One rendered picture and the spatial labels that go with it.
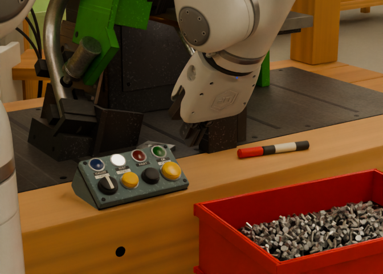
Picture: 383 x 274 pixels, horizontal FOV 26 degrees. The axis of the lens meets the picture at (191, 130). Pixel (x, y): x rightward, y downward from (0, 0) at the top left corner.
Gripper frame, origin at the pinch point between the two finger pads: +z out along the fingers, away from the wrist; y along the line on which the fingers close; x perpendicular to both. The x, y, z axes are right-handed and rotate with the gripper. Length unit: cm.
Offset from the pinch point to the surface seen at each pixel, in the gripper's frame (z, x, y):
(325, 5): 35, 54, 83
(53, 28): 16.6, 38.3, -2.2
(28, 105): 50, 49, 3
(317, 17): 37, 52, 80
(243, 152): 14.1, 3.3, 17.2
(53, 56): 18.2, 33.4, -3.8
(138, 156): 9.5, 3.8, -4.0
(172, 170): 8.7, -0.4, -0.3
